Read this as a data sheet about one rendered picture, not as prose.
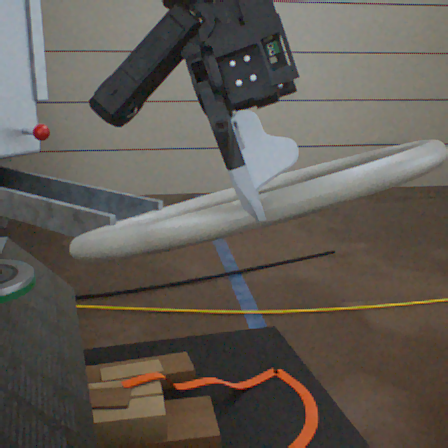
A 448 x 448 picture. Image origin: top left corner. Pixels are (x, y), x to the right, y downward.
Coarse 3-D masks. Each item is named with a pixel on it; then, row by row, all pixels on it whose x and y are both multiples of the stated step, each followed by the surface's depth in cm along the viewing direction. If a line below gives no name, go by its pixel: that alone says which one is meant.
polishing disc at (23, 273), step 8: (0, 264) 121; (8, 264) 121; (16, 264) 121; (24, 264) 121; (8, 272) 116; (16, 272) 116; (24, 272) 116; (32, 272) 116; (0, 280) 112; (8, 280) 112; (16, 280) 112; (24, 280) 112; (0, 288) 107; (8, 288) 108; (16, 288) 109
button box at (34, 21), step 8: (32, 0) 102; (40, 0) 104; (32, 8) 102; (40, 8) 104; (32, 16) 103; (40, 16) 104; (32, 24) 103; (40, 24) 104; (32, 32) 103; (40, 32) 105; (32, 40) 104; (40, 40) 105; (32, 48) 104; (40, 48) 105; (32, 56) 105; (40, 56) 105; (32, 64) 105; (40, 64) 106; (32, 72) 106; (40, 72) 106; (40, 80) 106; (40, 88) 107; (40, 96) 107
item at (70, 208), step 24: (0, 168) 110; (0, 192) 93; (24, 192) 91; (48, 192) 103; (72, 192) 99; (96, 192) 96; (120, 192) 93; (24, 216) 91; (48, 216) 87; (72, 216) 84; (96, 216) 81; (120, 216) 94
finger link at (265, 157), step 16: (240, 112) 44; (240, 128) 44; (256, 128) 44; (256, 144) 44; (272, 144) 44; (288, 144) 44; (256, 160) 44; (272, 160) 44; (288, 160) 44; (240, 176) 44; (256, 176) 44; (272, 176) 44; (240, 192) 44; (256, 192) 45; (256, 208) 45
